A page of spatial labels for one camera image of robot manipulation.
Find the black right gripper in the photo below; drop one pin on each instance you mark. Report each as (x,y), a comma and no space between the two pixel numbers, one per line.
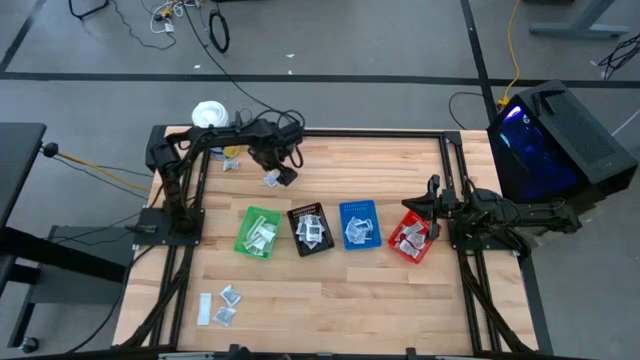
(448,205)

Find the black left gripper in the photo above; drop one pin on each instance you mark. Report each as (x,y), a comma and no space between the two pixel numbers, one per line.
(272,145)

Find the dark grey foil packet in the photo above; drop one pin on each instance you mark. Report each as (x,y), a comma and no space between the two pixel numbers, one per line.
(312,243)
(230,296)
(224,316)
(319,220)

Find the long striped packet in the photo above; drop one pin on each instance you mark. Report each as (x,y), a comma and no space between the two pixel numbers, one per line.
(252,241)
(256,226)

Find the long white ridged packet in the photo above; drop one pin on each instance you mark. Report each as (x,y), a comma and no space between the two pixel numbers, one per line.
(268,234)

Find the white packet blue print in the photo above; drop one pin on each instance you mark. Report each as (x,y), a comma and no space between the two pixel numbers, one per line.
(365,227)

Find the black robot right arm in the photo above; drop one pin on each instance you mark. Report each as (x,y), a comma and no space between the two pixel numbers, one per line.
(540,215)

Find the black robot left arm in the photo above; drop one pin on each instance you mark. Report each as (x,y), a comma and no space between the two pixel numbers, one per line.
(210,135)

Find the red plastic basket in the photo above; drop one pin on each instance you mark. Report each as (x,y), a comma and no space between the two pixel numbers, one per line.
(422,256)

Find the blue plastic basket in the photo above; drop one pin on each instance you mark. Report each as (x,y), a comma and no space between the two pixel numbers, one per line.
(345,210)

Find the black plastic basket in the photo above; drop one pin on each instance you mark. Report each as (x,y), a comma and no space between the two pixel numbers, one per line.
(330,240)

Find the green plastic basket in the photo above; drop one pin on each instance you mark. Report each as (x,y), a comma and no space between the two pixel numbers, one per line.
(241,245)

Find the white wipes canister blue label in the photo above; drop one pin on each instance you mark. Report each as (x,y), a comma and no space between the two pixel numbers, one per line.
(210,114)

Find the black computer tower blue glow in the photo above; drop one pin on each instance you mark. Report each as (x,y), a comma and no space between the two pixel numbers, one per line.
(585,130)

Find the grey desk leg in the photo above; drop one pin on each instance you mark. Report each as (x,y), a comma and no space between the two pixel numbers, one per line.
(575,27)

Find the black desk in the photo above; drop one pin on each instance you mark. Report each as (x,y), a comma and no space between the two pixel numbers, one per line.
(17,165)

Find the black caster wheel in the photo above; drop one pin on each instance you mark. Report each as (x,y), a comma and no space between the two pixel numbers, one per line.
(29,344)

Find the small black camera post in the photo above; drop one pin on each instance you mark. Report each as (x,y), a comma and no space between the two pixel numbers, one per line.
(238,115)

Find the black aluminium table frame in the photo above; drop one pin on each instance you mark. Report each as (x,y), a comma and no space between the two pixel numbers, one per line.
(375,133)

